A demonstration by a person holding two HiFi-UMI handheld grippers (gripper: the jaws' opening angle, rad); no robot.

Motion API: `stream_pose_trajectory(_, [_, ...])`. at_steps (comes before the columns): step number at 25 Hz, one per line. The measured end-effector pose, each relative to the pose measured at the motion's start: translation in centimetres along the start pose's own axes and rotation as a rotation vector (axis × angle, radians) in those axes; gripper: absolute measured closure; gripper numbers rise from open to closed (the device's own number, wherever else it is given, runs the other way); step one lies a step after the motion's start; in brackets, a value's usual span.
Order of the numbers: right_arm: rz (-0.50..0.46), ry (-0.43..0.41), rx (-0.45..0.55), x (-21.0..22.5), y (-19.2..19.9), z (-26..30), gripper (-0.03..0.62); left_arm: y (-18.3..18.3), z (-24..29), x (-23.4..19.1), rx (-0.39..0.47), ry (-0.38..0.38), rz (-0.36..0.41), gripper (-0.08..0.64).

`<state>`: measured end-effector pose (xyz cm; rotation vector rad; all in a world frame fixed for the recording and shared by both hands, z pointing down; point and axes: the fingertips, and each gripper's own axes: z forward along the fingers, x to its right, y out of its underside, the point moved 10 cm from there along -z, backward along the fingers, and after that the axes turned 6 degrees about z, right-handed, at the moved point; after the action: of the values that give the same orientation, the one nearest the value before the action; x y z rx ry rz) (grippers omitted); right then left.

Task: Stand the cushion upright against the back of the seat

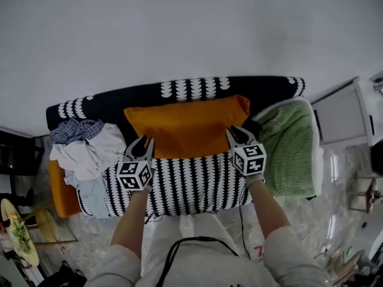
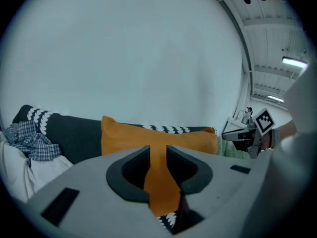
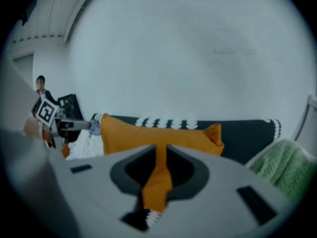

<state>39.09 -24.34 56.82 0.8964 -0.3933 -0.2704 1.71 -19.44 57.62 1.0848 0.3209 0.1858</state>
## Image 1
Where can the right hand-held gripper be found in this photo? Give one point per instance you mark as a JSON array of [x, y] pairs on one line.
[[249, 160]]

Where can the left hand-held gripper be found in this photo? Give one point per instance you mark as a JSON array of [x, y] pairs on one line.
[[134, 175]]

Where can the orange cushion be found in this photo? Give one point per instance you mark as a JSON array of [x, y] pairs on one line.
[[185, 127]]

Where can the person's left forearm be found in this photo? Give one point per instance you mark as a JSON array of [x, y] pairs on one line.
[[131, 220]]

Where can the person's right forearm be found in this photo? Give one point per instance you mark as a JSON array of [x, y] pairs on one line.
[[266, 208]]

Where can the white wristwatch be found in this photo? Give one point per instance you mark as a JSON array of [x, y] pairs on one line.
[[255, 179]]

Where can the green knitted blanket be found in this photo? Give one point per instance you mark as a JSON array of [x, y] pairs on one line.
[[287, 148]]

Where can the black white patterned sofa cover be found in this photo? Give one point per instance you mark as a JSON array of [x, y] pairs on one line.
[[119, 106]]

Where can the pile of crumpled clothes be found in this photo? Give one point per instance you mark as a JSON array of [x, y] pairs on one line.
[[89, 157]]

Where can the light blue cloth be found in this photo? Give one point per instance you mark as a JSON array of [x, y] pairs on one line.
[[95, 196]]

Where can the orange sofa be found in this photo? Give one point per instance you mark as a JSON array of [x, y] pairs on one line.
[[64, 196]]

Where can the white cabinet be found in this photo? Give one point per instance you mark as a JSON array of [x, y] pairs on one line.
[[338, 115]]

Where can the small round wooden stool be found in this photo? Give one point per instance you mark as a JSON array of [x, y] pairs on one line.
[[48, 224]]

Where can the black framed cabinet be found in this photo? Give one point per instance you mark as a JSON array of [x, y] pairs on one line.
[[18, 154]]

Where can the person's white t-shirt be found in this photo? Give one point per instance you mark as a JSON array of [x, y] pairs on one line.
[[203, 265]]

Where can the black round table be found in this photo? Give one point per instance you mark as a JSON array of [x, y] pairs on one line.
[[377, 160]]

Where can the round yellow table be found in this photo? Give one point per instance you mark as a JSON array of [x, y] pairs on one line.
[[6, 208]]

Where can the yellow flower bouquet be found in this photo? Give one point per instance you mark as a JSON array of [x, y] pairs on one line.
[[21, 235]]

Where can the metal frame wooden stool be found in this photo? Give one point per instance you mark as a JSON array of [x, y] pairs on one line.
[[366, 194]]

